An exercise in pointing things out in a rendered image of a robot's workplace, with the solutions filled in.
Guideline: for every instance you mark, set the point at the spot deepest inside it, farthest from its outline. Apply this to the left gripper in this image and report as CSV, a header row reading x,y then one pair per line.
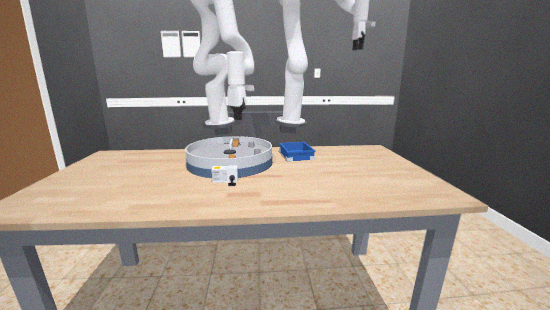
x,y
358,29

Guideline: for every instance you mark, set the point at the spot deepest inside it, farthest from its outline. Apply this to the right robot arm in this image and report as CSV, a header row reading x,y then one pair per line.
x,y
239,63

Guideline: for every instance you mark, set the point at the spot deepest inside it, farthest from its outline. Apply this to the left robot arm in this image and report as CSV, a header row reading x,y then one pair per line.
x,y
297,60

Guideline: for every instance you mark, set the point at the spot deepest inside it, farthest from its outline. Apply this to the blue open-top crate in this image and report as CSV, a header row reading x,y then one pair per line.
x,y
298,150

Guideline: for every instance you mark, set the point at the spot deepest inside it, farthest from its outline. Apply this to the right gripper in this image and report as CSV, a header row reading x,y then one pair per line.
x,y
237,100

